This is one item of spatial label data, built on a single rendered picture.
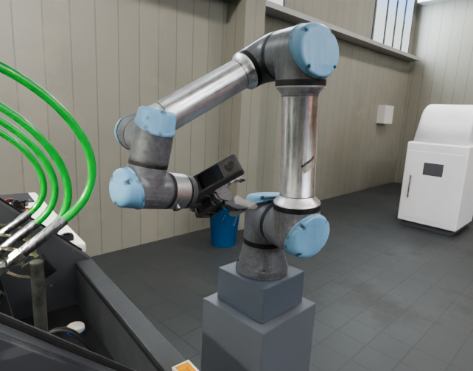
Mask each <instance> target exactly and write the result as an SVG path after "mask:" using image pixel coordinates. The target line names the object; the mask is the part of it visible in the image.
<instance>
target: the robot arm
mask: <svg viewBox="0 0 473 371"><path fill-rule="evenodd" d="M338 60H339V47H338V44H337V40H336V38H335V36H334V35H333V34H332V33H331V30H330V29H329V28H328V27H327V26H325V25H324V24H321V23H318V22H309V23H300V24H297V25H295V26H292V27H289V28H286V29H281V30H277V31H274V32H271V33H268V34H267V35H265V36H263V37H262V38H260V39H258V40H257V41H255V42H254V43H252V44H251V45H249V46H247V47H246V48H244V49H243V50H241V51H239V52H237V53H236V54H235V55H234V56H233V59H232V61H230V62H228V63H226V64H225V65H223V66H220V67H219V68H217V69H215V70H213V71H212V72H210V73H208V74H206V75H204V76H203V77H201V78H199V79H196V80H195V81H194V82H191V83H189V84H188V85H186V86H184V87H182V88H181V89H179V90H177V91H175V92H173V93H171V94H170V95H168V96H166V97H164V98H163V99H160V100H158V101H157V102H155V103H153V104H151V105H150V106H141V107H139V108H138V111H137V113H135V114H133V115H128V116H124V117H122V118H121V119H120V120H118V121H117V123H116V126H115V128H114V134H115V137H116V140H117V141H118V142H119V143H120V144H121V145H122V146H123V147H124V148H125V149H129V150H130V154H129V159H128V162H127V167H124V168H119V169H117V170H116V171H115V172H114V173H113V177H112V178H111V181H110V185H109V191H110V196H111V199H112V201H113V203H114V204H115V205H117V206H118V207H120V208H135V209H136V210H140V209H173V211H179V210H180V209H183V208H191V209H192V212H195V216H196V218H213V217H214V216H216V215H217V214H218V213H219V212H220V211H221V210H223V206H224V207H225V208H226V209H227V210H228V211H230V213H229V216H238V215H240V214H241V213H244V212H245V221H244V236H243V245H242V248H241V250H240V252H239V256H238V258H237V260H236V271H237V272H238V273H239V274H240V275H242V276H243V277H246V278H249V279H252V280H261V281H271V280H278V279H281V278H283V277H285V276H286V275H287V269H288V263H287V260H286V256H285V252H284V251H286V252H287V253H288V254H290V255H294V256H295V257H298V258H309V257H312V256H314V255H315V254H317V253H318V252H319V251H320V249H321V248H322V247H323V246H324V245H325V243H326V241H327V239H328V237H329V223H328V221H327V220H326V218H325V217H324V216H323V215H321V214H320V200H319V199H318V198H317V197H316V196H315V175H316V157H317V139H318V106H319V95H320V93H321V92H322V91H323V90H324V89H325V88H326V78H327V77H328V76H329V75H330V74H332V73H333V72H334V68H336V67H337V64H338ZM274 81H276V90H277V91H278V92H279V93H280V94H281V158H280V193H279V192H259V193H252V194H249V195H247V196H246V199H243V198H241V197H240V196H237V195H236V196H235V197H233V198H231V197H232V193H231V192H230V190H229V187H228V186H229V185H230V184H232V183H236V182H239V183H241V182H245V181H246V179H245V178H244V177H242V175H243V174H244V173H245V172H244V170H243V168H242V166H241V164H240V162H239V160H238V158H237V157H236V155H230V156H228V157H227V158H225V159H223V160H221V161H220V162H218V163H216V164H214V165H213V166H211V167H209V168H207V169H205V170H204V171H202V172H200V173H199V174H196V175H195V176H194V177H191V176H186V175H185V174H178V173H171V172H167V169H168V165H169V158H170V154H171V150H172V142H173V138H174V135H175V131H176V130H177V129H178V128H180V127H182V126H183V125H185V124H187V123H189V122H190V121H192V120H194V119H196V118H197V117H198V116H201V115H202V114H204V113H206V112H207V111H209V110H210V109H212V108H214V107H216V106H218V105H219V104H221V103H223V102H224V101H226V100H227V99H230V98H231V97H232V96H235V95H236V94H238V93H239V92H241V91H243V90H245V89H246V88H248V89H254V88H256V87H258V86H260V85H262V84H265V83H267V82H274ZM195 208H196V210H197V211H196V210H195ZM191 209H190V210H191Z"/></svg>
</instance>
